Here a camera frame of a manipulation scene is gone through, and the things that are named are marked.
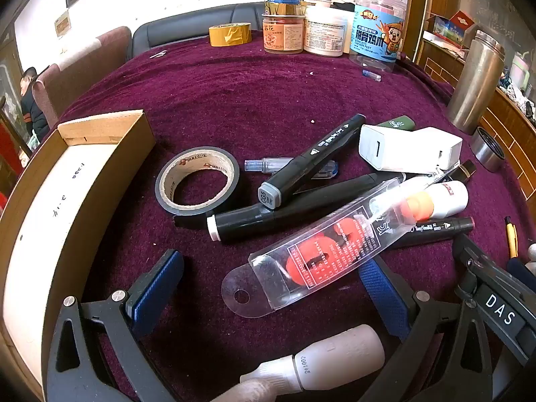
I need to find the maroon velvet tablecloth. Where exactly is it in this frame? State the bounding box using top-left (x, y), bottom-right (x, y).
top-left (31, 36), bottom-right (536, 402)

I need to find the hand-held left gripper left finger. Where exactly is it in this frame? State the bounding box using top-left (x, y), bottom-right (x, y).
top-left (47, 249), bottom-right (185, 402)

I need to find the large white charger block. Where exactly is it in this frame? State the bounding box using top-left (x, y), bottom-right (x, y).
top-left (359, 123), bottom-right (438, 173)

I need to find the white glue bottle orange cap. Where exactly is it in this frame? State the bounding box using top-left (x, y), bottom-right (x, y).
top-left (391, 180), bottom-right (469, 222)

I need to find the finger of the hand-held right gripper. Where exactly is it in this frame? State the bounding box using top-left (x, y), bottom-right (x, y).
top-left (453, 233), bottom-right (536, 364)

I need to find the black leather sofa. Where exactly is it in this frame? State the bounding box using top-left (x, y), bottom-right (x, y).
top-left (132, 2), bottom-right (269, 59)

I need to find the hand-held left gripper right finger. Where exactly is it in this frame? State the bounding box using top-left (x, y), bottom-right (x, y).
top-left (359, 255), bottom-right (495, 402)

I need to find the jar with yellow contents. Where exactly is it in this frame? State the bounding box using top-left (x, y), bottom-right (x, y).
top-left (264, 0), bottom-right (306, 17)

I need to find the clear blue-capped tube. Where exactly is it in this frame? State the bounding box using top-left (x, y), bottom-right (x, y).
top-left (244, 157), bottom-right (339, 179)

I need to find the white plastic jar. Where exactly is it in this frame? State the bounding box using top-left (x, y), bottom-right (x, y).
top-left (304, 6), bottom-right (349, 57)

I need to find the clear jar blue label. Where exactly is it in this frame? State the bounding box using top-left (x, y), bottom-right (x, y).
top-left (349, 0), bottom-right (408, 74)

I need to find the black marker grey cap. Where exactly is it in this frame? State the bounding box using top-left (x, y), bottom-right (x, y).
top-left (257, 114), bottom-right (367, 211)

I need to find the small wall plaque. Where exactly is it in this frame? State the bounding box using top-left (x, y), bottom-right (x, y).
top-left (54, 9), bottom-right (71, 36)

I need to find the steel thermos cap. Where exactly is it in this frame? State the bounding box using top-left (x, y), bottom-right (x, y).
top-left (469, 126), bottom-right (507, 172)

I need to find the wooden counter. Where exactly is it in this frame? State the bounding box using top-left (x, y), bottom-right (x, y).
top-left (416, 29), bottom-right (536, 193)

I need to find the black marker red tip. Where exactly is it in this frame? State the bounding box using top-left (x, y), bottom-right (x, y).
top-left (391, 216), bottom-right (475, 249)

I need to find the clear plastic package orange insert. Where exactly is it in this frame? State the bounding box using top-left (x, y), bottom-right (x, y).
top-left (221, 177), bottom-right (419, 318)

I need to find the black tape roll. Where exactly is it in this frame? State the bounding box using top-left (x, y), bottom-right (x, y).
top-left (155, 146), bottom-right (241, 216)

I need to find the yellow pen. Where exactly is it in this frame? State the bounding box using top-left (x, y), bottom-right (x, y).
top-left (504, 216), bottom-right (520, 258)

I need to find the blue and red box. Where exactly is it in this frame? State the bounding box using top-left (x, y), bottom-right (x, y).
top-left (431, 10), bottom-right (474, 47)

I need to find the shallow cardboard box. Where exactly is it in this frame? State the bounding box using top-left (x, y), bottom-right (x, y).
top-left (0, 109), bottom-right (157, 400)

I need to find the yellow tape roll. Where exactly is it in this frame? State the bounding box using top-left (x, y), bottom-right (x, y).
top-left (209, 22), bottom-right (252, 48)

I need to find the small white dropper bottle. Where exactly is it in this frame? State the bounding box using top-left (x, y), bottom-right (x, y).
top-left (240, 324), bottom-right (386, 395)

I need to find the black marker white end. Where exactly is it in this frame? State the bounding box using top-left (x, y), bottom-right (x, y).
top-left (206, 173), bottom-right (380, 244)

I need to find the small white plug adapter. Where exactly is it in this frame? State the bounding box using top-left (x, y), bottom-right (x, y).
top-left (412, 127), bottom-right (464, 170)

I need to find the maroon armchair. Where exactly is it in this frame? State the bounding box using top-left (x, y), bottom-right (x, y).
top-left (31, 26), bottom-right (132, 130)

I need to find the dark green lighter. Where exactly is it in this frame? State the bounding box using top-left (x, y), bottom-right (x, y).
top-left (376, 115), bottom-right (416, 131)

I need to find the clear jar orange label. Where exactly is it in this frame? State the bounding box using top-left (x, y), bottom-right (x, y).
top-left (262, 13), bottom-right (304, 54)

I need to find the stainless steel thermos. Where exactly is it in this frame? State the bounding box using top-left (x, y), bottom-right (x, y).
top-left (445, 30), bottom-right (505, 135)

